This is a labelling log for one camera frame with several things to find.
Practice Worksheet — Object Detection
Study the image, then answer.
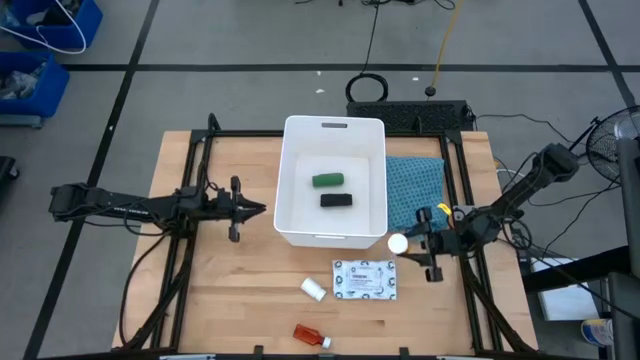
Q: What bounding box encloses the black coiled floor cable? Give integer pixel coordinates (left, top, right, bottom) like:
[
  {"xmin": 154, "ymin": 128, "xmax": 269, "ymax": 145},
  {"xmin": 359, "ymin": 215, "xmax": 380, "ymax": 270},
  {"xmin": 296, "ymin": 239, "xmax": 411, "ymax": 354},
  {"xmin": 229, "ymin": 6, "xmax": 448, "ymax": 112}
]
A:
[{"xmin": 344, "ymin": 0, "xmax": 390, "ymax": 104}]

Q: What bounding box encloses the blue storage bin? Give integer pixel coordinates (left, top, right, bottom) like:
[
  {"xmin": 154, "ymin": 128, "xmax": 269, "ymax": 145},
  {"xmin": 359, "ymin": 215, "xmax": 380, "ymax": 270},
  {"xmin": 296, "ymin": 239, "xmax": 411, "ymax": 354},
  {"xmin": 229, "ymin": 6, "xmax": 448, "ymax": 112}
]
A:
[
  {"xmin": 8, "ymin": 0, "xmax": 104, "ymax": 51},
  {"xmin": 0, "ymin": 52, "xmax": 70, "ymax": 120}
]

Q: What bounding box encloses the black rectangular object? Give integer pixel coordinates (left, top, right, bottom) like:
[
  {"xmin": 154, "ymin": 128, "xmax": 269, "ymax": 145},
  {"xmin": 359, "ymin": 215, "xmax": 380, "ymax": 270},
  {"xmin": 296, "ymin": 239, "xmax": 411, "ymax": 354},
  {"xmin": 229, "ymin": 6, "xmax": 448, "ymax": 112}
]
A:
[{"xmin": 319, "ymin": 192, "xmax": 354, "ymax": 208}]

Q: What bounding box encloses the black metal table frame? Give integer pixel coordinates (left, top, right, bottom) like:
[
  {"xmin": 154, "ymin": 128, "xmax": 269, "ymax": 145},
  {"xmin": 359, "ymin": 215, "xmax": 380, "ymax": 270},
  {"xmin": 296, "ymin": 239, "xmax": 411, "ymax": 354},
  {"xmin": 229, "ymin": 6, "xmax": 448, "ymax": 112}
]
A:
[{"xmin": 119, "ymin": 112, "xmax": 541, "ymax": 360}]

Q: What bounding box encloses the white box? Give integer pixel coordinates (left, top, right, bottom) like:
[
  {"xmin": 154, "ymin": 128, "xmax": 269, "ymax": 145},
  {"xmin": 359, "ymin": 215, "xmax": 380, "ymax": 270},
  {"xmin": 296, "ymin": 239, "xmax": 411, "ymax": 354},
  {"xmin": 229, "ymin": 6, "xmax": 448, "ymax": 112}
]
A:
[{"xmin": 529, "ymin": 257, "xmax": 601, "ymax": 321}]

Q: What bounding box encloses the black caster foot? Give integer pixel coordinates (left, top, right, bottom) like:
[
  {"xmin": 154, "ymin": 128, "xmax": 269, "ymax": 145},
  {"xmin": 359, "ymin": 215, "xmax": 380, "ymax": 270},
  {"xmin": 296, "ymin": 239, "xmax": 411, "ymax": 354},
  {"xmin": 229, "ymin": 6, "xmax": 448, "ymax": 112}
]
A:
[{"xmin": 0, "ymin": 156, "xmax": 21, "ymax": 182}]

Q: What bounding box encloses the black standing fan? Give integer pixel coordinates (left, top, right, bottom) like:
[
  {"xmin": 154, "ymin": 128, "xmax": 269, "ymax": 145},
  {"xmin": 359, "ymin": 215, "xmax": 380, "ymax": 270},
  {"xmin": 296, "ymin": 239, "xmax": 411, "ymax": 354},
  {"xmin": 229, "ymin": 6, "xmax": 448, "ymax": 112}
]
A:
[{"xmin": 585, "ymin": 104, "xmax": 640, "ymax": 181}]

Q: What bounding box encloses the teal patterned cloth bag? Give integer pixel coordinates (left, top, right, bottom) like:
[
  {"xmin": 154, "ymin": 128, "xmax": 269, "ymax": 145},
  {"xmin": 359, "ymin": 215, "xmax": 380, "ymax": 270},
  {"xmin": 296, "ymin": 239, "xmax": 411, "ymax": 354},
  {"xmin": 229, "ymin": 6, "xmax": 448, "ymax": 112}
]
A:
[{"xmin": 385, "ymin": 155, "xmax": 449, "ymax": 239}]

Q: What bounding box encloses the white blue container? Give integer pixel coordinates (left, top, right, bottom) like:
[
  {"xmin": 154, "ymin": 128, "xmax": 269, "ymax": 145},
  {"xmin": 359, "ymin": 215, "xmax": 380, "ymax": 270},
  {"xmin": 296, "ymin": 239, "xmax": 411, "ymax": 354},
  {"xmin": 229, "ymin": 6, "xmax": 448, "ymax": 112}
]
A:
[{"xmin": 581, "ymin": 318, "xmax": 614, "ymax": 347}]

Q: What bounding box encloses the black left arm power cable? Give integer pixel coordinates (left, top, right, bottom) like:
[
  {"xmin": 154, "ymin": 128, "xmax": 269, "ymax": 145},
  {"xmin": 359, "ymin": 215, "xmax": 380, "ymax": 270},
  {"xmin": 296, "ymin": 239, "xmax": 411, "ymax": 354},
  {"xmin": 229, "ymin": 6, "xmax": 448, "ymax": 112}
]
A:
[{"xmin": 118, "ymin": 232, "xmax": 169, "ymax": 346}]

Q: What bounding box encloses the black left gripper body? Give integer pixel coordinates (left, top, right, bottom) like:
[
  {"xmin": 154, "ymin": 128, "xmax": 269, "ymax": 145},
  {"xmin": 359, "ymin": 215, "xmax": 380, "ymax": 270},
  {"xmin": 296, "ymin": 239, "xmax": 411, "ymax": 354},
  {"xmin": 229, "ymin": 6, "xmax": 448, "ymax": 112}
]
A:
[{"xmin": 215, "ymin": 175, "xmax": 249, "ymax": 243}]

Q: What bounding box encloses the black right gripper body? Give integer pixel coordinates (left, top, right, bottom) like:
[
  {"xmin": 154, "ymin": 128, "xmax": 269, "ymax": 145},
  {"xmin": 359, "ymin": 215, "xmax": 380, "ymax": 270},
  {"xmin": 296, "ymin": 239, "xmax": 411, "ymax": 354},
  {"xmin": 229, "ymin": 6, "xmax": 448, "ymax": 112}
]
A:
[{"xmin": 418, "ymin": 207, "xmax": 464, "ymax": 284}]

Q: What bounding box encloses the black furniture bar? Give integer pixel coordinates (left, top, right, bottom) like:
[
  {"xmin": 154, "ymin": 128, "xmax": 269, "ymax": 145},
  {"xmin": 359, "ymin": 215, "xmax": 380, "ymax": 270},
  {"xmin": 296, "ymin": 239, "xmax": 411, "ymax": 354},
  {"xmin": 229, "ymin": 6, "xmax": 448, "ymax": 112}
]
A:
[{"xmin": 519, "ymin": 244, "xmax": 631, "ymax": 294}]

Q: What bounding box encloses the small white plastic bottle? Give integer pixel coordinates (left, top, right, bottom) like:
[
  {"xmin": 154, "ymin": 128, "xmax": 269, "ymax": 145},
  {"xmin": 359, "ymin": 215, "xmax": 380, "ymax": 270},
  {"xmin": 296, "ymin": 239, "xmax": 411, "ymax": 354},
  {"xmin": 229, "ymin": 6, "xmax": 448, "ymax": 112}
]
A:
[{"xmin": 300, "ymin": 277, "xmax": 327, "ymax": 303}]

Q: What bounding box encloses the yellow floor cable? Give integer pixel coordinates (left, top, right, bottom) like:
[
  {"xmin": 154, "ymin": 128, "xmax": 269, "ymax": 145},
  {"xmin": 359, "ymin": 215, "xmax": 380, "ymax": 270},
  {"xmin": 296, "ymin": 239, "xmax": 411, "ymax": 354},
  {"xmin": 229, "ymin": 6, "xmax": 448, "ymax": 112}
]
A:
[{"xmin": 424, "ymin": 0, "xmax": 464, "ymax": 99}]

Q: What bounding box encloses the white pouch teal print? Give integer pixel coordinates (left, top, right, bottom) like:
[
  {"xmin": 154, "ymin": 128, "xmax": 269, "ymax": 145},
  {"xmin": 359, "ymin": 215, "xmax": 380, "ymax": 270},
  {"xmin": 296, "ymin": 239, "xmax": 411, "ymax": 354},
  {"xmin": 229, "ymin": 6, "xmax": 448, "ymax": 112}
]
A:
[{"xmin": 331, "ymin": 258, "xmax": 398, "ymax": 302}]

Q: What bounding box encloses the gray metal column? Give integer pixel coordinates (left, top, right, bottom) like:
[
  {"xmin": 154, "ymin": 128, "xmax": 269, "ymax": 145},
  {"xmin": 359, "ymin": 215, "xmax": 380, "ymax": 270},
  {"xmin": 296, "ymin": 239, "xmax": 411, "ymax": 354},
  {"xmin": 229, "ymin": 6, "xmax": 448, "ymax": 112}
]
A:
[{"xmin": 607, "ymin": 138, "xmax": 640, "ymax": 360}]

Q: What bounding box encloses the orange pill bottle white cap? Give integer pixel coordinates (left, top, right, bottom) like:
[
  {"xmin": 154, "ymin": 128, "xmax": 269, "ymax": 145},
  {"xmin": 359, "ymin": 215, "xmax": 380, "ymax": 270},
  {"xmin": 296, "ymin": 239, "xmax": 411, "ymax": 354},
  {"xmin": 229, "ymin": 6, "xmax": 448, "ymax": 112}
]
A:
[{"xmin": 387, "ymin": 232, "xmax": 412, "ymax": 256}]

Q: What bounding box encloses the green bandage roll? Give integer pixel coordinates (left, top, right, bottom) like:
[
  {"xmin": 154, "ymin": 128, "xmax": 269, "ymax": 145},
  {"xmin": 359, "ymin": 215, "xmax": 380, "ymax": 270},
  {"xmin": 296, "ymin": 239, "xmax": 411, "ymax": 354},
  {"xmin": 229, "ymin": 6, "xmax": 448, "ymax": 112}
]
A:
[{"xmin": 311, "ymin": 172, "xmax": 346, "ymax": 189}]

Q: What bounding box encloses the white cable loop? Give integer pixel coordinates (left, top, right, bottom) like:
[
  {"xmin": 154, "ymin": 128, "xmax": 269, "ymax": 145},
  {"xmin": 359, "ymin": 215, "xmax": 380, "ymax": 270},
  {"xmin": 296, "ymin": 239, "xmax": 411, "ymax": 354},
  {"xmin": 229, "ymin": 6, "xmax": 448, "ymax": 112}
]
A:
[{"xmin": 0, "ymin": 0, "xmax": 88, "ymax": 55}]

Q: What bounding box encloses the red bottle white cap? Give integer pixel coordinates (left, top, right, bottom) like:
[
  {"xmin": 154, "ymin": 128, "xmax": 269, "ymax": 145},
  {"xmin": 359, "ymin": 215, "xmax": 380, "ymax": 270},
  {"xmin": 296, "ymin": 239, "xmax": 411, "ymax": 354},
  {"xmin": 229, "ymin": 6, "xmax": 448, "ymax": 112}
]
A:
[{"xmin": 292, "ymin": 323, "xmax": 332, "ymax": 350}]

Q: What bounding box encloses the white perforated plastic basket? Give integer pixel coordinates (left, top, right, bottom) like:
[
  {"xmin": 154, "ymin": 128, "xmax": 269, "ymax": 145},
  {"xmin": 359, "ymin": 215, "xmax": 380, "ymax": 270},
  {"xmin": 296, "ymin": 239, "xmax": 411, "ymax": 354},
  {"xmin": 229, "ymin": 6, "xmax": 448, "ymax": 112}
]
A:
[{"xmin": 272, "ymin": 114, "xmax": 390, "ymax": 250}]

